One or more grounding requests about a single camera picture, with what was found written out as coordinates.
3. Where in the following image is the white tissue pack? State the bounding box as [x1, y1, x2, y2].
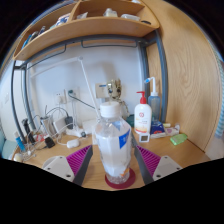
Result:
[82, 118, 98, 136]

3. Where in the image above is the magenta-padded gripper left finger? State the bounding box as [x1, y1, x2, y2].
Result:
[42, 144, 95, 187]

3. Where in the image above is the white power strip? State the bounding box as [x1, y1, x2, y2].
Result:
[65, 127, 88, 138]

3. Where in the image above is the blue pouch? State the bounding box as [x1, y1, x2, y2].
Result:
[149, 120, 166, 136]

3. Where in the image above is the black handheld device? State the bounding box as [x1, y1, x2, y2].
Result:
[21, 118, 36, 144]

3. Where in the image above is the black plug adapter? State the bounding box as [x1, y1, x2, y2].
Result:
[64, 114, 74, 130]

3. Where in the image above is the clear spray bottle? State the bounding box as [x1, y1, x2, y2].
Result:
[143, 76, 162, 123]

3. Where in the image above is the clear plastic water bottle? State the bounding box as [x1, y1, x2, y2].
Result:
[94, 100, 133, 185]

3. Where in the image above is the steel cup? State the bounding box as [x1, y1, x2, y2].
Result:
[39, 116, 52, 135]

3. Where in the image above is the wooden shelf unit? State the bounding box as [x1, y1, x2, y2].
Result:
[12, 0, 160, 62]

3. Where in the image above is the white square wall box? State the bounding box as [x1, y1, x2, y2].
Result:
[95, 82, 109, 99]

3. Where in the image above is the flat round red coaster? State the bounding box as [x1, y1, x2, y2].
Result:
[104, 166, 137, 190]

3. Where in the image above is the small white oval case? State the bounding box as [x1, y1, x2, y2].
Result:
[66, 138, 81, 149]

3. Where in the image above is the white wall outlet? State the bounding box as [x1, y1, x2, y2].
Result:
[54, 90, 69, 105]

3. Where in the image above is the small green pack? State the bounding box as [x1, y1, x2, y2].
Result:
[169, 132, 189, 146]

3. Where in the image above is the white power adapter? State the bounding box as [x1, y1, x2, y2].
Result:
[52, 116, 68, 134]

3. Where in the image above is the grey metal frame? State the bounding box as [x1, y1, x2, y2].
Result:
[9, 29, 168, 142]

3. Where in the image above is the blue white tube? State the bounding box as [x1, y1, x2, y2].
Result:
[13, 130, 26, 153]

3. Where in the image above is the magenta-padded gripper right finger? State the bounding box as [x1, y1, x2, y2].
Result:
[131, 134, 183, 186]

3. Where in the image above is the small white digital display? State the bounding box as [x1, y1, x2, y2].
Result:
[138, 133, 151, 144]

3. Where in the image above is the white pump lotion bottle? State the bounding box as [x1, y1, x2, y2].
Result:
[133, 90, 153, 135]

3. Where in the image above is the wooden figurine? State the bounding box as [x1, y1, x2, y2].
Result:
[106, 78, 129, 116]

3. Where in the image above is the small black charger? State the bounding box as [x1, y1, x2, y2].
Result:
[44, 135, 56, 149]

